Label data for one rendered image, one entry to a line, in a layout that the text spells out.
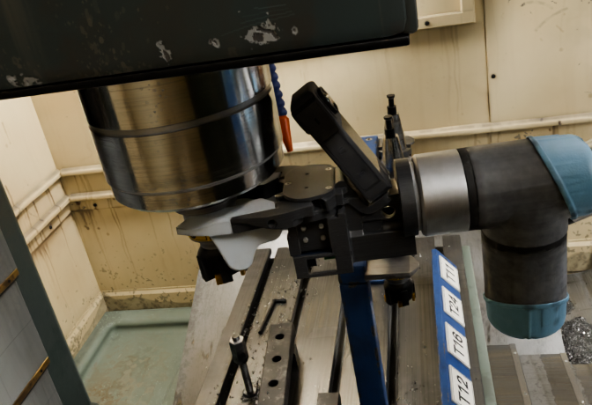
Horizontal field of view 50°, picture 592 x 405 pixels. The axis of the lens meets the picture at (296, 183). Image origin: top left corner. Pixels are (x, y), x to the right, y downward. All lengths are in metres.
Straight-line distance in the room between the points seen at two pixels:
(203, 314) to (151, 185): 1.20
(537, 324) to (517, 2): 1.02
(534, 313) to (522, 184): 0.13
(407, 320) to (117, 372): 0.91
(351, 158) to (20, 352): 0.69
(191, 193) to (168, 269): 1.45
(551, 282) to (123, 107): 0.40
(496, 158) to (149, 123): 0.29
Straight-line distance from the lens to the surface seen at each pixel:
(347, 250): 0.57
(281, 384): 1.10
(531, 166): 0.57
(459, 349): 1.17
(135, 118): 0.49
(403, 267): 0.87
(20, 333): 1.09
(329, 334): 1.29
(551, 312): 0.64
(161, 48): 0.42
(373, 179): 0.55
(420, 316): 1.30
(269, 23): 0.39
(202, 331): 1.68
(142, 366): 1.88
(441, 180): 0.56
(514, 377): 1.41
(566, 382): 1.43
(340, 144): 0.54
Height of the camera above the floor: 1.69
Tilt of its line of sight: 24 degrees down
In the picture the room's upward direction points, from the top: 11 degrees counter-clockwise
